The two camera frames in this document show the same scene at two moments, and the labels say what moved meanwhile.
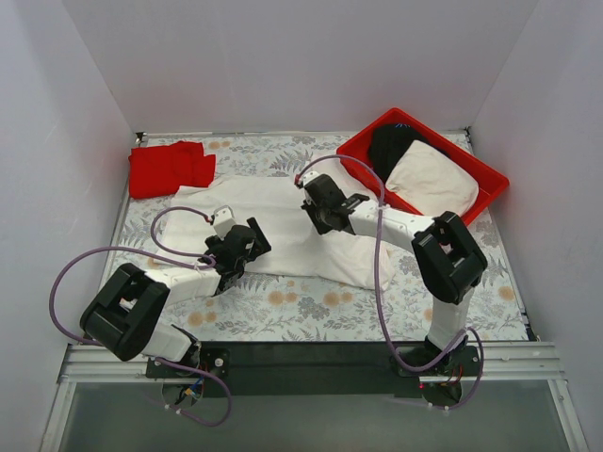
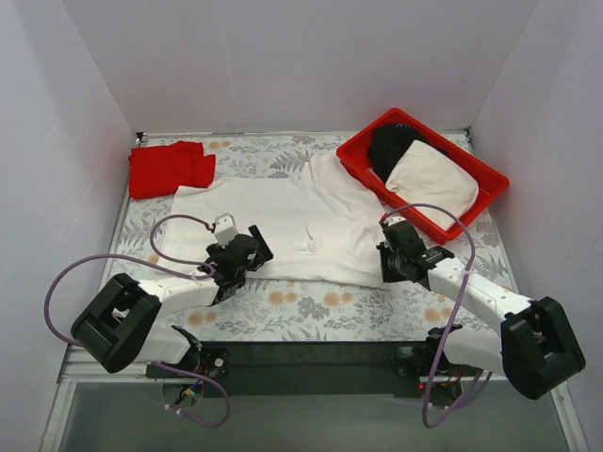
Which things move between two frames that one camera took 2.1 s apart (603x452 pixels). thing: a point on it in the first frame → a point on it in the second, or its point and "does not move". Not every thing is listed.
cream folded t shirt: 430,181 does not move
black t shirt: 389,143 does not move
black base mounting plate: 355,369 does not move
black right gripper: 322,218 → 386,263
